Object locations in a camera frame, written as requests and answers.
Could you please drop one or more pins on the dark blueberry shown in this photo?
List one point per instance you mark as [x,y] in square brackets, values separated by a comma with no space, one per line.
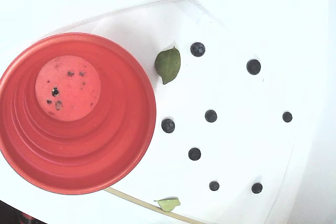
[287,117]
[256,188]
[197,49]
[253,66]
[168,125]
[210,116]
[214,185]
[194,153]

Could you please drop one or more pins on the red collapsible silicone cup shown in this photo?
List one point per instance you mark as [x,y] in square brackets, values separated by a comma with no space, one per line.
[118,142]

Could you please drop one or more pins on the dark green leaf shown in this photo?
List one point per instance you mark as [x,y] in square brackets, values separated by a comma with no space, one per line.
[168,64]

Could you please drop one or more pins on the white paper sheet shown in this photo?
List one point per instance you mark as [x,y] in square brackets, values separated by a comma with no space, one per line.
[236,142]

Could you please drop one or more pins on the light green leaf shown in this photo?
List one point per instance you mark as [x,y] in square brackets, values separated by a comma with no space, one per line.
[168,204]

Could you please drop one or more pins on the thin wooden stick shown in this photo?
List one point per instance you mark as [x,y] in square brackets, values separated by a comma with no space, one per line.
[136,201]

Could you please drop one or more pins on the dark red background object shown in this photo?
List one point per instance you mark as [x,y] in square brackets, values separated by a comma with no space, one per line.
[26,219]

